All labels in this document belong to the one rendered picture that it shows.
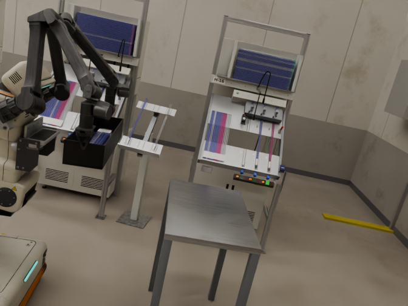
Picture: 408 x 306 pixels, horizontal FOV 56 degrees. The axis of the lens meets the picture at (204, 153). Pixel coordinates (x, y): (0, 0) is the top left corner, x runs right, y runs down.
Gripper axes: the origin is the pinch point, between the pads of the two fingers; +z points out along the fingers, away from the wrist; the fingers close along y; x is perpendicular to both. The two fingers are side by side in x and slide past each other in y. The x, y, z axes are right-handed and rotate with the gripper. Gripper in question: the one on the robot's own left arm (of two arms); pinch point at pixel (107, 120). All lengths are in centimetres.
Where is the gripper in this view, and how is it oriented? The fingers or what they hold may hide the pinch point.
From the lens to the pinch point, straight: 226.0
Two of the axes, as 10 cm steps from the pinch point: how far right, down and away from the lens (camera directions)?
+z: -1.9, 9.4, 2.8
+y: -0.6, -2.9, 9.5
